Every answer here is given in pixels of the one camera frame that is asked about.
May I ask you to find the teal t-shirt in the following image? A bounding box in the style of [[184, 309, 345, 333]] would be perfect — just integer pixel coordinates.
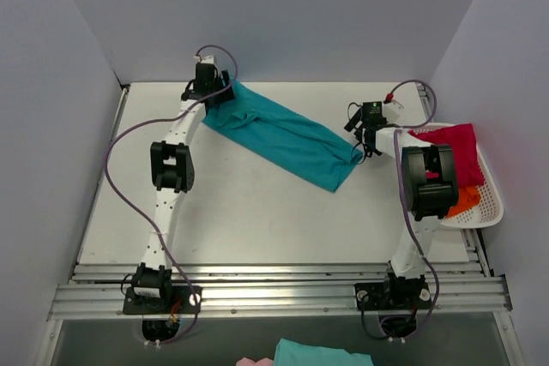
[[203, 82, 364, 193]]

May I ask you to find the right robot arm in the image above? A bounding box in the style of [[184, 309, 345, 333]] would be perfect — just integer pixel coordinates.
[[344, 101, 458, 309]]

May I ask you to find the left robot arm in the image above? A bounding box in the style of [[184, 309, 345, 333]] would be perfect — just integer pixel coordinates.
[[131, 56, 234, 314]]

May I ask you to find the magenta t-shirt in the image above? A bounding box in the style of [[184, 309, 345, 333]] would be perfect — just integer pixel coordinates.
[[410, 123, 485, 189]]

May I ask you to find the orange t-shirt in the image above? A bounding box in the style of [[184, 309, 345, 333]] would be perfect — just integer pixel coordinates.
[[446, 186, 481, 219]]

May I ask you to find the white plastic basket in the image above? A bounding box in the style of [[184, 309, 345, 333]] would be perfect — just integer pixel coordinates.
[[412, 123, 504, 230]]

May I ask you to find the folded mint t-shirt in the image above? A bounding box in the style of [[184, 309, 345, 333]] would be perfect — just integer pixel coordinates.
[[273, 339, 373, 366]]

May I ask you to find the folded pink t-shirt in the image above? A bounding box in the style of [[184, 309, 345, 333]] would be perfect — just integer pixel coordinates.
[[235, 357, 274, 366]]

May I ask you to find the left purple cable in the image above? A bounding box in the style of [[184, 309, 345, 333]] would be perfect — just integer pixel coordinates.
[[105, 44, 238, 346]]

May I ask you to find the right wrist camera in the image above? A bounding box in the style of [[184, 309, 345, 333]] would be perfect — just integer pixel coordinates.
[[383, 93, 404, 124]]

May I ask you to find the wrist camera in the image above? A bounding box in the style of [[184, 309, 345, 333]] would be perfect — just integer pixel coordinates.
[[383, 93, 404, 124], [194, 54, 217, 66]]

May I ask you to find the black thin cable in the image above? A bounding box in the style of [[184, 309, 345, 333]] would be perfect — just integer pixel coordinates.
[[346, 102, 374, 166]]

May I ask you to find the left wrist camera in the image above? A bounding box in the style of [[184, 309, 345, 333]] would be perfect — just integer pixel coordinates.
[[194, 54, 217, 66]]

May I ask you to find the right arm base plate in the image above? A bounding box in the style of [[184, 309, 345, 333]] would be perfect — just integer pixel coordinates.
[[353, 279, 432, 311]]

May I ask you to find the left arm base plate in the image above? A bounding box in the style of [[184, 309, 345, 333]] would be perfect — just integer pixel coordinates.
[[122, 285, 202, 315]]

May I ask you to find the aluminium rail frame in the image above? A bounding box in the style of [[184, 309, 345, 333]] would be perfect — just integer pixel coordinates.
[[46, 82, 514, 322]]

